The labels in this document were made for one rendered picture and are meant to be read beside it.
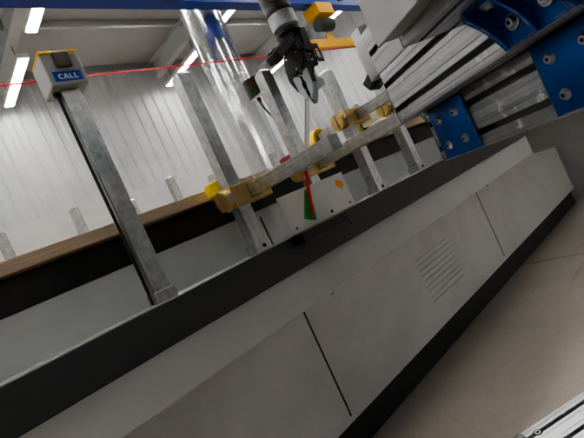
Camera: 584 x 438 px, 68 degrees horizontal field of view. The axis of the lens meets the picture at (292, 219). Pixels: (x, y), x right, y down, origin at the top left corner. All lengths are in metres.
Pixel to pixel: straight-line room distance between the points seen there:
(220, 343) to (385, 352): 0.76
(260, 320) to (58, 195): 7.74
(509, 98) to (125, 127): 9.06
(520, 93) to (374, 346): 1.07
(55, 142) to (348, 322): 7.93
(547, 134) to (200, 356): 0.73
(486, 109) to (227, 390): 0.88
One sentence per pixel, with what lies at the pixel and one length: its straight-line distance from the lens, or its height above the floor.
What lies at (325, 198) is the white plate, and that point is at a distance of 1.17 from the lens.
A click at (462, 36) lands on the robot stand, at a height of 0.86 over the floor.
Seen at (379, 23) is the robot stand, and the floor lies 0.90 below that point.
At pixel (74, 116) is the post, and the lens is 0.95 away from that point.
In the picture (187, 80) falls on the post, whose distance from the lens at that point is 1.08.
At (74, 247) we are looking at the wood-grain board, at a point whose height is 0.88.
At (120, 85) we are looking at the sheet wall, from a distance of 9.94.
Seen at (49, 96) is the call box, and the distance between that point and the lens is 0.98.
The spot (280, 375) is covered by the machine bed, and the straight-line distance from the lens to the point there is 1.28.
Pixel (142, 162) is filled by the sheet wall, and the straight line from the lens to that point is 9.28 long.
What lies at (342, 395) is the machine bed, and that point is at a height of 0.19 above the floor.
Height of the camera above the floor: 0.76
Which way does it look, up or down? 1 degrees down
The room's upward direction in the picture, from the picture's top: 25 degrees counter-clockwise
